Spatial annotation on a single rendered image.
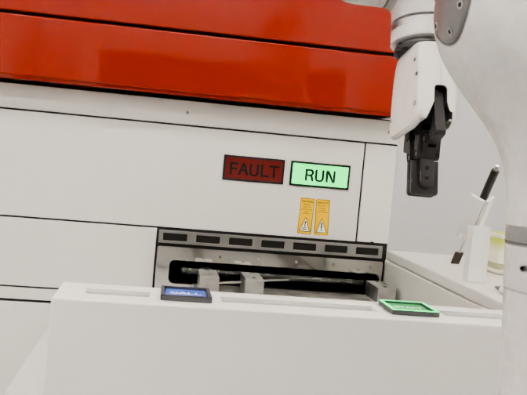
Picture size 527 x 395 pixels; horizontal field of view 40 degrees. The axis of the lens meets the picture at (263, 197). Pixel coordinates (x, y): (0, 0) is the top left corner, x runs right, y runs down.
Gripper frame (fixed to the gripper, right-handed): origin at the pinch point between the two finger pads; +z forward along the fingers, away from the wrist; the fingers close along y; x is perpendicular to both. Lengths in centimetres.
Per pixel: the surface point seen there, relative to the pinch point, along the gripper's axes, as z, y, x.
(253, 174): -9, -57, -12
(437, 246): -14, -208, 85
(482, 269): 8.1, -25.1, 19.3
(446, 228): -22, -206, 88
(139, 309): 16.8, 1.0, -30.9
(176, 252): 6, -59, -26
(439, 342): 18.5, 0.7, 2.3
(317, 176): -10, -57, 0
